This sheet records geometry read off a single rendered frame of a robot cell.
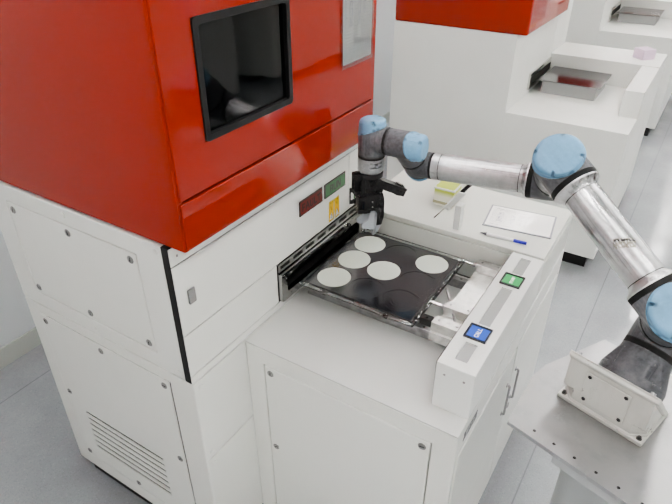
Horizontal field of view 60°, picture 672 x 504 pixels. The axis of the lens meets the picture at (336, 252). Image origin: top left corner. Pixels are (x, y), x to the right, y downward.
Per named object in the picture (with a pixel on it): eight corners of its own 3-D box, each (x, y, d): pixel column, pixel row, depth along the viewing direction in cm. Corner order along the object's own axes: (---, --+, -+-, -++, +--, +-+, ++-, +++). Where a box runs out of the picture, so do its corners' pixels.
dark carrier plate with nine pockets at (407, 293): (303, 282, 171) (303, 280, 171) (362, 231, 196) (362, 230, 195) (410, 322, 156) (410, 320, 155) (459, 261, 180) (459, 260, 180)
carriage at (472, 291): (428, 340, 156) (429, 331, 155) (477, 274, 182) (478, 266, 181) (456, 351, 153) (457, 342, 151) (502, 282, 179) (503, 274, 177)
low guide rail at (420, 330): (307, 293, 179) (307, 285, 177) (311, 290, 180) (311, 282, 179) (461, 352, 156) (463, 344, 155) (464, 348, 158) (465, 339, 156)
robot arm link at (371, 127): (381, 125, 153) (352, 119, 156) (379, 164, 159) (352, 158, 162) (394, 116, 159) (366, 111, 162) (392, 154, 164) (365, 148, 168)
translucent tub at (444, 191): (431, 204, 197) (433, 186, 193) (440, 195, 202) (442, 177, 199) (452, 209, 194) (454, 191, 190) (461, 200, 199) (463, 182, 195)
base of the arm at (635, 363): (665, 409, 135) (687, 373, 136) (656, 397, 124) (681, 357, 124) (603, 374, 145) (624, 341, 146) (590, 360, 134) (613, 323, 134)
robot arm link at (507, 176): (587, 174, 155) (413, 151, 175) (588, 157, 145) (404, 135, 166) (577, 215, 153) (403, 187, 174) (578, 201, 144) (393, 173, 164)
